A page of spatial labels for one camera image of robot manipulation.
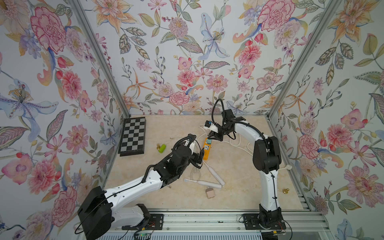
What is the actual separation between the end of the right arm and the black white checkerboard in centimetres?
47

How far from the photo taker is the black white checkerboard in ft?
3.28

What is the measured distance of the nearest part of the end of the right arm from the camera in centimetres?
78
